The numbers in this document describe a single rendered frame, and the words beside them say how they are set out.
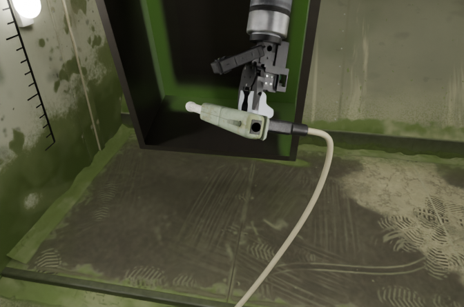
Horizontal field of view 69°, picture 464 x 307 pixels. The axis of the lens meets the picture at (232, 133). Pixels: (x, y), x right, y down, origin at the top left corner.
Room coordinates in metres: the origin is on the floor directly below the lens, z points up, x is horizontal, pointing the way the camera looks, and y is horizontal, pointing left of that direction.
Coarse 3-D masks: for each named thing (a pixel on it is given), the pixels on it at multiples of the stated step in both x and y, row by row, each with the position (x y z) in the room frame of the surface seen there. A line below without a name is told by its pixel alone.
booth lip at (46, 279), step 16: (16, 272) 0.84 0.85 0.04; (32, 272) 0.84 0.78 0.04; (80, 288) 0.78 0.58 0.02; (96, 288) 0.77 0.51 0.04; (112, 288) 0.77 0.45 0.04; (128, 288) 0.77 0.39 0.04; (176, 304) 0.72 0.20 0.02; (192, 304) 0.71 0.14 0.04; (208, 304) 0.71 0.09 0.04; (224, 304) 0.71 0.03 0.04
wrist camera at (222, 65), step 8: (248, 48) 0.73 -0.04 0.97; (256, 48) 0.71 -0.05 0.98; (224, 56) 0.70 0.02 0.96; (232, 56) 0.68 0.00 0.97; (240, 56) 0.68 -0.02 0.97; (248, 56) 0.69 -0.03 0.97; (256, 56) 0.70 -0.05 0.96; (216, 64) 0.67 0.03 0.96; (224, 64) 0.67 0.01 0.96; (232, 64) 0.67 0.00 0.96; (240, 64) 0.68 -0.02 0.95; (216, 72) 0.67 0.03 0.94; (224, 72) 0.67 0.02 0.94
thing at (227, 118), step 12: (192, 108) 0.90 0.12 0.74; (204, 108) 0.77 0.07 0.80; (216, 108) 0.70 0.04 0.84; (228, 108) 0.65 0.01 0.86; (204, 120) 0.76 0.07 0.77; (216, 120) 0.68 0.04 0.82; (228, 120) 0.58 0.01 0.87; (240, 120) 0.57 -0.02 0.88; (252, 120) 0.54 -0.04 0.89; (264, 120) 0.56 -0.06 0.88; (276, 120) 0.67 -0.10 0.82; (240, 132) 0.55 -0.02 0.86; (252, 132) 0.54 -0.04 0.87; (264, 132) 0.54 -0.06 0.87; (276, 132) 0.66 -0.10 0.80; (288, 132) 0.66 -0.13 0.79; (300, 132) 0.68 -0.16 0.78
